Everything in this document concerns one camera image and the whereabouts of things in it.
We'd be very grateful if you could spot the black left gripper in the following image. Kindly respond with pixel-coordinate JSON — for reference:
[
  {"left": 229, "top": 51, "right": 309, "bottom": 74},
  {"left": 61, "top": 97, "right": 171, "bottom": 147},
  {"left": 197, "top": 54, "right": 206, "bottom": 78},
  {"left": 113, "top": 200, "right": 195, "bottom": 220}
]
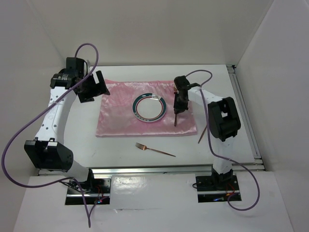
[{"left": 77, "top": 70, "right": 110, "bottom": 103}]

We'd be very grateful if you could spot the white plate green red rim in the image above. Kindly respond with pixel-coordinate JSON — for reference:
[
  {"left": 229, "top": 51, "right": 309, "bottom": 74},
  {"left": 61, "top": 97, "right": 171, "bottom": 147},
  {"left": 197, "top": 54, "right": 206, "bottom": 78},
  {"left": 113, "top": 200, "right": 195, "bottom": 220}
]
[{"left": 132, "top": 93, "right": 167, "bottom": 123}]

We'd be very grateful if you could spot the brown wooden knife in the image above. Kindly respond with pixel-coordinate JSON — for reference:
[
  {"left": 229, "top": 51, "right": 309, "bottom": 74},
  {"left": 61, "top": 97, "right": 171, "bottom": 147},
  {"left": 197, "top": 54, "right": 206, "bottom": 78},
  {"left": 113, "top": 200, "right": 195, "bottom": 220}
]
[{"left": 198, "top": 125, "right": 207, "bottom": 144}]

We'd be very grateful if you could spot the pink rose satin placemat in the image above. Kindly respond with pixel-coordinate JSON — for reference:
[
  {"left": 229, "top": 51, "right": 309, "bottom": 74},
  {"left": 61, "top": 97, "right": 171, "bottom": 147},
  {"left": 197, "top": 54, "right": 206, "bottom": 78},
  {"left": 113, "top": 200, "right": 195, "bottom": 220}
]
[{"left": 96, "top": 80, "right": 197, "bottom": 137}]

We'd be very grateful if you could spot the copper fork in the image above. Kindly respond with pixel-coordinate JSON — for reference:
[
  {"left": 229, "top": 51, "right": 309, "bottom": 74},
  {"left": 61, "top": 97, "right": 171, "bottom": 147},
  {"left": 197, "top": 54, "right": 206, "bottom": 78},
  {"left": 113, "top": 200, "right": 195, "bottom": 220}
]
[{"left": 135, "top": 143, "right": 175, "bottom": 157}]

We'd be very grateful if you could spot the paper cup silver interior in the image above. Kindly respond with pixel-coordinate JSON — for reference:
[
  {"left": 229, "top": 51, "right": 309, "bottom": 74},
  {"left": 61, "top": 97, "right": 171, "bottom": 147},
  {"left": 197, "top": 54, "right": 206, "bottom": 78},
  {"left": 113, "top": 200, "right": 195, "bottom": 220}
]
[{"left": 173, "top": 83, "right": 179, "bottom": 93}]

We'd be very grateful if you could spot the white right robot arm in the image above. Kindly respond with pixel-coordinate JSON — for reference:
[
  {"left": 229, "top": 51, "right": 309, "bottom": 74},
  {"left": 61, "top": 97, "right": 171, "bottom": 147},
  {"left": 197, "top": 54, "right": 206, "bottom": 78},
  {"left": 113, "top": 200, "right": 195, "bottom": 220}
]
[{"left": 96, "top": 72, "right": 241, "bottom": 189}]

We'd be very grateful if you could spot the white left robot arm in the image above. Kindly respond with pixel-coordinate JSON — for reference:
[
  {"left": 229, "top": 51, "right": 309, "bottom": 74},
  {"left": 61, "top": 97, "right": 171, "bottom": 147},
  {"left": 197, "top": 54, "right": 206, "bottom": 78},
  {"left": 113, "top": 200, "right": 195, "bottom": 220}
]
[{"left": 24, "top": 58, "right": 110, "bottom": 193}]

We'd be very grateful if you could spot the aluminium side rail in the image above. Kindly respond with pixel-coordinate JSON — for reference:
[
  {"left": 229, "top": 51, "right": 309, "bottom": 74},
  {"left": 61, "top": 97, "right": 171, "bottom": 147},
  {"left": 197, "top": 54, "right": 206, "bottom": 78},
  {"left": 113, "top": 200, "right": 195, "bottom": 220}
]
[{"left": 226, "top": 65, "right": 266, "bottom": 171}]

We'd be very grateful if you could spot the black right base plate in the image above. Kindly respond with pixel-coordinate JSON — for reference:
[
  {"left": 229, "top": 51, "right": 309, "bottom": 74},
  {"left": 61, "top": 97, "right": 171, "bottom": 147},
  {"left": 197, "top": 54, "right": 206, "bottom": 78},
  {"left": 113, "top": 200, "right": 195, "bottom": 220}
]
[{"left": 192, "top": 175, "right": 241, "bottom": 203}]

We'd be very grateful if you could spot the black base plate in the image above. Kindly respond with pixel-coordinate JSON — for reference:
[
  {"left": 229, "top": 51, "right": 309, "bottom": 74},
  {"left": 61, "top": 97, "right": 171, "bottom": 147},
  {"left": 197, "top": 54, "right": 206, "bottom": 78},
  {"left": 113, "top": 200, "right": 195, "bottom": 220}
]
[
  {"left": 62, "top": 177, "right": 112, "bottom": 205},
  {"left": 192, "top": 175, "right": 241, "bottom": 203}
]

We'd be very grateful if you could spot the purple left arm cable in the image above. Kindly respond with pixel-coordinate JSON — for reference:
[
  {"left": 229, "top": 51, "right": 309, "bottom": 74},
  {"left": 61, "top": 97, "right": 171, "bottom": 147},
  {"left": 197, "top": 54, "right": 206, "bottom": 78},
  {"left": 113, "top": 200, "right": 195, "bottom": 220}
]
[{"left": 1, "top": 43, "right": 107, "bottom": 228}]

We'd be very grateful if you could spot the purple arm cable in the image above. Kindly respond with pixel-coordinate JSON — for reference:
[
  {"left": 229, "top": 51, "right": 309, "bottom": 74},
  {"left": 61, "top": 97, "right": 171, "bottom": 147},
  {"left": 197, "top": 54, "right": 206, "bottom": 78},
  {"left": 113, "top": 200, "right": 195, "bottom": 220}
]
[
  {"left": 1, "top": 43, "right": 107, "bottom": 228},
  {"left": 185, "top": 70, "right": 260, "bottom": 211}
]

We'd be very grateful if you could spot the aluminium table edge rail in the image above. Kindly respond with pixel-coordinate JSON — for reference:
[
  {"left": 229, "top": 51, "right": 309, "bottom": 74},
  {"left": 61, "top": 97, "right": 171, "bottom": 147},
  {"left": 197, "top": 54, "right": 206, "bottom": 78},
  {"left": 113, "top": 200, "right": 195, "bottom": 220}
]
[{"left": 38, "top": 159, "right": 265, "bottom": 176}]

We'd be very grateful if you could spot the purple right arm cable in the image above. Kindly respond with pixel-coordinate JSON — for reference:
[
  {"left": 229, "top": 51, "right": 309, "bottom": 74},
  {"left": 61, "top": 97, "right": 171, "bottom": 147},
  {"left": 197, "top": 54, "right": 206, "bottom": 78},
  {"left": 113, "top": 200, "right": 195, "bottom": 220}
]
[{"left": 185, "top": 70, "right": 260, "bottom": 211}]

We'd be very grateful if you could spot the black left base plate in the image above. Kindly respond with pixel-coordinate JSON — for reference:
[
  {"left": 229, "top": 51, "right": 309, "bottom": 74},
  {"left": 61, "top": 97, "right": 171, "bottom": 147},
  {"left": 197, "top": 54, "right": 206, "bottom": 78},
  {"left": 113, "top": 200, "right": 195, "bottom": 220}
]
[{"left": 62, "top": 177, "right": 112, "bottom": 205}]

